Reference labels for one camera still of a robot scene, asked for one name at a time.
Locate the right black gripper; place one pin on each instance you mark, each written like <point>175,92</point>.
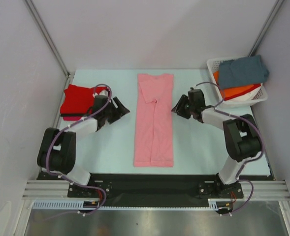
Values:
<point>184,106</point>

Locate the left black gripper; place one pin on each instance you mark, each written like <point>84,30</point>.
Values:
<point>119,111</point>

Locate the pink t shirt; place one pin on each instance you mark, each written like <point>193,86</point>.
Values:
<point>153,143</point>

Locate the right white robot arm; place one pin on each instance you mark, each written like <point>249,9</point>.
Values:
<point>242,139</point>

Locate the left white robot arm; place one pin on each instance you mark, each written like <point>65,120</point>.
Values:
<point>57,153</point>

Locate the folded red t shirt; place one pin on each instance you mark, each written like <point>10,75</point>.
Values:
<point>77,100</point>

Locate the orange t shirt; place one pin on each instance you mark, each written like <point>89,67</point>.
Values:
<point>243,93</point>

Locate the folded magenta t shirt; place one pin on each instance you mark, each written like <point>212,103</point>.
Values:
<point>71,118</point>

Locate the white plastic basket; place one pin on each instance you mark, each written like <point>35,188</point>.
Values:
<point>213,66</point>

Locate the white t shirt in basket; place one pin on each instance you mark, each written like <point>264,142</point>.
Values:
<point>245,97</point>

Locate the red t shirt in basket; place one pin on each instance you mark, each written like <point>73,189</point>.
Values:
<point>237,91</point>

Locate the grey blue t shirt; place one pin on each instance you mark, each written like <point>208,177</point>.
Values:
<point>242,72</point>

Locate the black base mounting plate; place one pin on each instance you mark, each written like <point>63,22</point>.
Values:
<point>167,190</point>

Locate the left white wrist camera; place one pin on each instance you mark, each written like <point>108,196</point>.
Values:
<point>104,91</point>

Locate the left aluminium corner post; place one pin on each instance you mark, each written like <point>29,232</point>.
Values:
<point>46,35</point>

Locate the aluminium corner post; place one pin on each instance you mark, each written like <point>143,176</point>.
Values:
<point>46,35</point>
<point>266,26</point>

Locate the white slotted cable duct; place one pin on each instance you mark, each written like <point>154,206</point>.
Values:
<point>89,205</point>

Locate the right aluminium corner post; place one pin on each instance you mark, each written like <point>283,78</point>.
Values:
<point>266,26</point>

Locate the aluminium front frame rail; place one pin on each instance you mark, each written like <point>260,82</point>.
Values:
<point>58,189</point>

